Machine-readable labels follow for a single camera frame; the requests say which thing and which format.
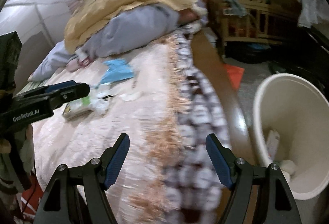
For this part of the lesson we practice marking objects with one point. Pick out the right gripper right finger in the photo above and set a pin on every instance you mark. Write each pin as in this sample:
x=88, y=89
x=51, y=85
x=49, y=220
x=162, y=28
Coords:
x=275, y=202

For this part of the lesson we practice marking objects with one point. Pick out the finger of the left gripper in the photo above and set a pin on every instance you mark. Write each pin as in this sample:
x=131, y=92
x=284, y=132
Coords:
x=59, y=86
x=69, y=94

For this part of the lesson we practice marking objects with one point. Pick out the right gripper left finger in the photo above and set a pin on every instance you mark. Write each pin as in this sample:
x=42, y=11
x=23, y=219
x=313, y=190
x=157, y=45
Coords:
x=77, y=194

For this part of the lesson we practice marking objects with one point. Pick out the rainbow logo white box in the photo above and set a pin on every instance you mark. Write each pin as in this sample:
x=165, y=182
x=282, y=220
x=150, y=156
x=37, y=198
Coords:
x=77, y=108

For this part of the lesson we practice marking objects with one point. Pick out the green white plastic wrapper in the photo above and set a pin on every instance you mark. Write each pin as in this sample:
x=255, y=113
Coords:
x=100, y=96

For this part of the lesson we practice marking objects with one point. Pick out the blue plastic wrapper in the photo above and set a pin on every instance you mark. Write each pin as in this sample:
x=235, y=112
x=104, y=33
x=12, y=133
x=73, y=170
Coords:
x=118, y=70

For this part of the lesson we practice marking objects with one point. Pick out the cream plastic trash bin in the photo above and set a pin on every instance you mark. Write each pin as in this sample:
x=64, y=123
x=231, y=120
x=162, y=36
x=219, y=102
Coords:
x=298, y=111

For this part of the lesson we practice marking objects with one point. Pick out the green plaid cloth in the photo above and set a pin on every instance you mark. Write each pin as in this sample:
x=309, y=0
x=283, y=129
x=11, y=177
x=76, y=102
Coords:
x=32, y=85

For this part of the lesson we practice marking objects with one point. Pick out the pink cylindrical bottle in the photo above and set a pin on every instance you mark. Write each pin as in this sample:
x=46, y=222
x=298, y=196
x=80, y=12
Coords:
x=75, y=64

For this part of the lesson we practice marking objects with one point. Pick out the white pill bottle red label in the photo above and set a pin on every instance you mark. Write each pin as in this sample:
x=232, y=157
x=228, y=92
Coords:
x=83, y=59

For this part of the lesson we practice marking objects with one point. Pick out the checkered fringed blanket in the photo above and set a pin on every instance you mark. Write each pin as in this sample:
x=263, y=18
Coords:
x=193, y=187

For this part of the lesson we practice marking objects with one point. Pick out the grey blue blanket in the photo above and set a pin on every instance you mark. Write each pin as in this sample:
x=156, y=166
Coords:
x=127, y=31

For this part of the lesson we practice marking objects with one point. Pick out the red flat box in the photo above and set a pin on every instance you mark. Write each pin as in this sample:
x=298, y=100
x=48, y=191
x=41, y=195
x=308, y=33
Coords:
x=235, y=75

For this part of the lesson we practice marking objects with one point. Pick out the wooden baby crib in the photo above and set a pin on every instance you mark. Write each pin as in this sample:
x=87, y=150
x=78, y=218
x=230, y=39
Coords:
x=264, y=22

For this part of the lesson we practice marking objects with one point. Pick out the wooden bed frame rail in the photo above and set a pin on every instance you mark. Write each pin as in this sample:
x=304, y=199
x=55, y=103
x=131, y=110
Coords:
x=206, y=59

